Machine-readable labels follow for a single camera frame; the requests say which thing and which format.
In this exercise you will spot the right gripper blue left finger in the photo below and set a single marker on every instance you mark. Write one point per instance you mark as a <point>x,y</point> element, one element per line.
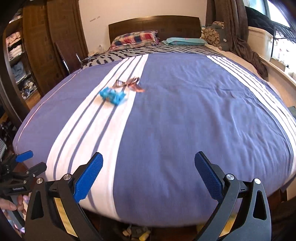
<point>85,176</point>

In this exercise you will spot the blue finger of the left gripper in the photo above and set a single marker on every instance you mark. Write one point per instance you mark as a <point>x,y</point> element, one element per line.
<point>35,171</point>
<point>24,156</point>

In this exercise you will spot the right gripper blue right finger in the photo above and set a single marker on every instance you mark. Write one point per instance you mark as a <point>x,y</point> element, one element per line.
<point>212,176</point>

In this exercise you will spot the person's left hand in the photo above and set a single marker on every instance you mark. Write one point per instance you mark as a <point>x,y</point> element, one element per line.
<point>8,205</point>

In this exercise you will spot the blue snack wrapper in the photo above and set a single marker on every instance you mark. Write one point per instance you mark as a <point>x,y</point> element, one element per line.
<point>112,96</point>

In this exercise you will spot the purple striped bed cover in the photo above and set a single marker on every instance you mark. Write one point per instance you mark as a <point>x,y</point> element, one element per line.
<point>191,103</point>

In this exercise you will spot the brown ribbon scrap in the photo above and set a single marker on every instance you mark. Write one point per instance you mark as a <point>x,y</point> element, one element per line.
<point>132,84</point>

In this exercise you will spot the dark wooden wardrobe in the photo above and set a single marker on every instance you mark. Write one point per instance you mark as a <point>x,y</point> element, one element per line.
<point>44,25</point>

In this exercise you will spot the black patterned blanket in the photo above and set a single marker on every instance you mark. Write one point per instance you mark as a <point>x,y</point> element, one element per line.
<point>118,55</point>

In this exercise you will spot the patterned brown cushion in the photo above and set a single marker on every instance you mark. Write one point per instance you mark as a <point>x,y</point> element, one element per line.
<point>215,35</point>

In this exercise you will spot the teal pillow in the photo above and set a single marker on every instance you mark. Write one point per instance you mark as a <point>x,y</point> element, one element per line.
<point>177,41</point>

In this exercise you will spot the white storage box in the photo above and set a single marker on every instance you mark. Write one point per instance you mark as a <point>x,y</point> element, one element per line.
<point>260,42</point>

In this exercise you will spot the plaid pillow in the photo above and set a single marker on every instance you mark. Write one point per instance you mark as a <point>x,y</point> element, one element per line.
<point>135,40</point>

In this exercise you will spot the dark wooden headboard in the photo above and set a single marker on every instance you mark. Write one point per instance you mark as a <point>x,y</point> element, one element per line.
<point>167,26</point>

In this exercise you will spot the black metal rack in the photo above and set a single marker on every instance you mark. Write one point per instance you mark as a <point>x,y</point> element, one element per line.
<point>283,43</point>

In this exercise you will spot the brown curtain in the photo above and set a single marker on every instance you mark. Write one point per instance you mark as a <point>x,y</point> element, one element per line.
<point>233,14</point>

